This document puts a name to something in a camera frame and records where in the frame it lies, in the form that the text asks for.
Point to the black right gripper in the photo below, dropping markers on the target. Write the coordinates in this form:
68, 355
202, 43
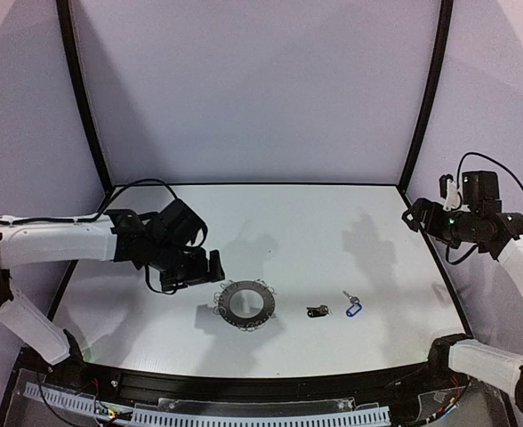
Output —
424, 218

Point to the black frame post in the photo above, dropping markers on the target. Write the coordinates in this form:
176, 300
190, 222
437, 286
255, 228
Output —
75, 72
429, 94

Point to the white slotted cable duct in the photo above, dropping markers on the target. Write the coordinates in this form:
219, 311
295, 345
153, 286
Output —
178, 412

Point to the black front rail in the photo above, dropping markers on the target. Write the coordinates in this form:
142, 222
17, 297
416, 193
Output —
125, 384

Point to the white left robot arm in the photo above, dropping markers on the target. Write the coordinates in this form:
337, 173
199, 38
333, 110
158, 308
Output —
26, 241

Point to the black right frame post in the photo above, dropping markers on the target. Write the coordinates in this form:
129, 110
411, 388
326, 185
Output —
429, 94

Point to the black left frame post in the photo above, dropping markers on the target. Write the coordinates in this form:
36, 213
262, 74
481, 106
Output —
75, 72

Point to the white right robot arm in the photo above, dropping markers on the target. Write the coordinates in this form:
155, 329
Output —
472, 213

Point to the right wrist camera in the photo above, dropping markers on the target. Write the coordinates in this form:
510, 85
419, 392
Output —
449, 191

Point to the silver key blue tag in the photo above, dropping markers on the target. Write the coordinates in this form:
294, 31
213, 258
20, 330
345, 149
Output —
355, 305

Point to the silver key black tag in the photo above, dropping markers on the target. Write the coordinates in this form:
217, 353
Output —
319, 311

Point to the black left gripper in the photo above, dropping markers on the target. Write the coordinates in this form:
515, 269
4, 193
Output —
204, 270

